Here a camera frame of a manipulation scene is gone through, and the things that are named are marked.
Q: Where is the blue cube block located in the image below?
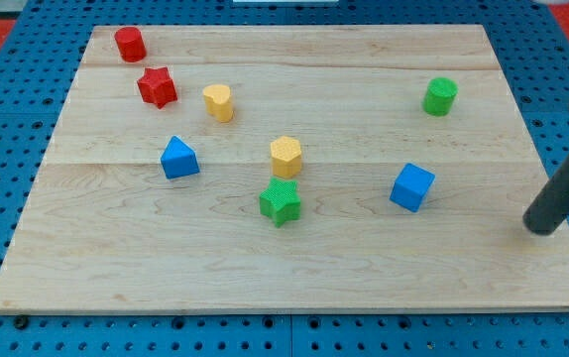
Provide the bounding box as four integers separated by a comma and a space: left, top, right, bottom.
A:
389, 163, 436, 212

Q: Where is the yellow hexagon block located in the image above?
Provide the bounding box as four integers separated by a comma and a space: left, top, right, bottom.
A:
270, 136, 302, 179

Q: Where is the wooden board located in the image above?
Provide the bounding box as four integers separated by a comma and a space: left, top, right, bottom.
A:
0, 25, 569, 315

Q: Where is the green star block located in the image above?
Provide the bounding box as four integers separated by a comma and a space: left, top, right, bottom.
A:
259, 177, 301, 227

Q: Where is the yellow heart block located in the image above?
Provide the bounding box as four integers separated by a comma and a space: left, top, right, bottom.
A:
202, 84, 234, 123

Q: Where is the blue triangle block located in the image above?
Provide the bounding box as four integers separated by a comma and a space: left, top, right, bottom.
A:
160, 136, 200, 179

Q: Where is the red star block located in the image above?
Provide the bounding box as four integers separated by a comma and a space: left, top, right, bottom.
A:
137, 66, 178, 109

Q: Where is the green cylinder block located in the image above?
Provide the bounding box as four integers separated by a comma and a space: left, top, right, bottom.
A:
421, 77, 458, 117

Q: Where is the red cylinder block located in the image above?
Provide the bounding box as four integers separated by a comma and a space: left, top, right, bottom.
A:
114, 27, 147, 62

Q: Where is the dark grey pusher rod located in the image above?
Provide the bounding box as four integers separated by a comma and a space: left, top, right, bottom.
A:
522, 155, 569, 236

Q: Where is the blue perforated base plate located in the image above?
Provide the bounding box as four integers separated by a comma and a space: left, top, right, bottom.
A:
0, 1, 569, 356

